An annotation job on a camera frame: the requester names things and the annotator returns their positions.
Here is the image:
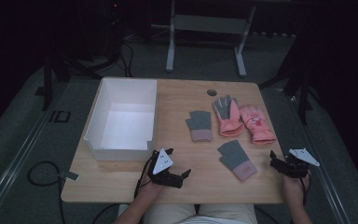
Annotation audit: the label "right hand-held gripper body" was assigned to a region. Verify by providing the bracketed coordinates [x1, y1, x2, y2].
[283, 147, 321, 179]

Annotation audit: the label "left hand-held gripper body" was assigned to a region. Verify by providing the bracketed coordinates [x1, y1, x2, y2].
[147, 148, 185, 189]

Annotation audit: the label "white storage box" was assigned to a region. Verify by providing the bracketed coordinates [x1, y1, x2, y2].
[83, 77, 158, 162]

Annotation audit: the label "person's right hand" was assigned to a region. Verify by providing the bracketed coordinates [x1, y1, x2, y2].
[282, 172, 312, 204]

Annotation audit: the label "person's left hand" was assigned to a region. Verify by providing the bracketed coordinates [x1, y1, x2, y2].
[137, 178, 166, 201]

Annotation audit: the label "pink glove with cartoon print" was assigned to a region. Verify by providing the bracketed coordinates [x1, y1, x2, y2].
[239, 104, 277, 146]

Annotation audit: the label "person's beige trousers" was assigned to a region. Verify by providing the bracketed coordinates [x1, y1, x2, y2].
[143, 203, 259, 224]

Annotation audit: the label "pink glove with grey palm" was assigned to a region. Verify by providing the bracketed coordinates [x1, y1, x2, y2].
[212, 94, 245, 138]

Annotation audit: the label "black tripod stand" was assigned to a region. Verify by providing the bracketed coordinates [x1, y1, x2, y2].
[41, 52, 104, 112]
[258, 35, 314, 126]

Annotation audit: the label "grey tape tab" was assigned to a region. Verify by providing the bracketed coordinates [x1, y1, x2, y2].
[58, 170, 80, 182]

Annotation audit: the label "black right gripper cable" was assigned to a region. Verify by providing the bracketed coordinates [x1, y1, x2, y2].
[300, 172, 312, 206]

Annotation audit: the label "black cable under table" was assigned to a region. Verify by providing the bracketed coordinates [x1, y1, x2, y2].
[90, 203, 123, 224]

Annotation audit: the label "black floor cables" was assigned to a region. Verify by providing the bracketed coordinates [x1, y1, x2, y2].
[117, 38, 135, 78]

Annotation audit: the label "grey metal desk frame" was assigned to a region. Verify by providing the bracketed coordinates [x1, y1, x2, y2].
[165, 0, 257, 78]

